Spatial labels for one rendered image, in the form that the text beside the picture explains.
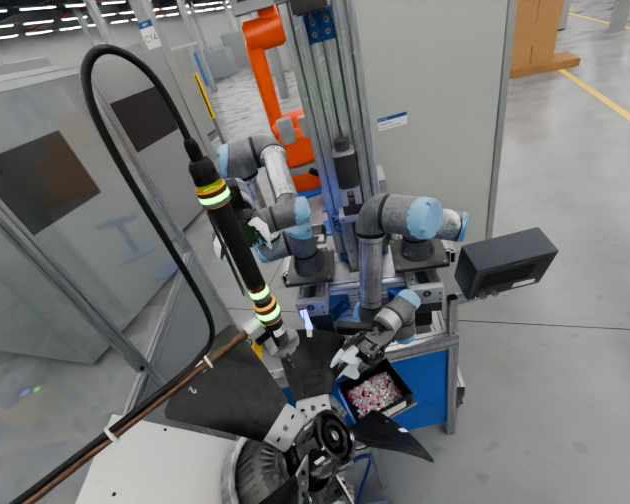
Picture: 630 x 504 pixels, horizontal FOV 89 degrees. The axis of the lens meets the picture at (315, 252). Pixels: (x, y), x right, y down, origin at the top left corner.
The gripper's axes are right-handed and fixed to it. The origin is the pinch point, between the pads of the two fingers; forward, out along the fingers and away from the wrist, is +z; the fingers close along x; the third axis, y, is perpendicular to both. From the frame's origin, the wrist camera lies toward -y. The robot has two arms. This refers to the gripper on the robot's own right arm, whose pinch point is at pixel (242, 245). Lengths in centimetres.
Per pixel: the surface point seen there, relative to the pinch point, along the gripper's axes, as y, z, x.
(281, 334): 16.5, 9.5, -0.9
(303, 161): 122, -369, -75
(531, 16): 66, -556, -597
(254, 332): 11.7, 11.1, 3.2
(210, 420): 30.9, 11.4, 19.8
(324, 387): 47.2, 4.0, -4.7
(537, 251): 43, -9, -81
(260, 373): 30.7, 5.1, 7.7
